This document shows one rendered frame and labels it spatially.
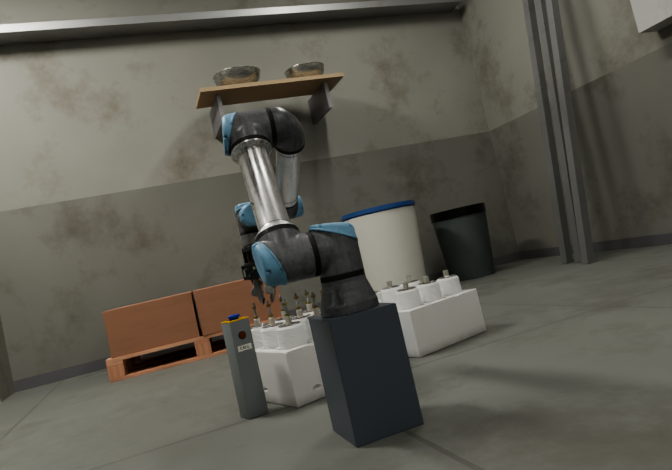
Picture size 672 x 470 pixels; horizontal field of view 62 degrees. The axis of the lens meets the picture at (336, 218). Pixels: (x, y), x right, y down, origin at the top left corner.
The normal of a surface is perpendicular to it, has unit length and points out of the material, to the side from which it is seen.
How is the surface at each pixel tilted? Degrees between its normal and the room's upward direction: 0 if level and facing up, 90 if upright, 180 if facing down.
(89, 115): 90
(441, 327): 90
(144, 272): 90
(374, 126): 90
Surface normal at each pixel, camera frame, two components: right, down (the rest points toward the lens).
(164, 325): 0.22, -0.11
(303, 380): 0.56, -0.18
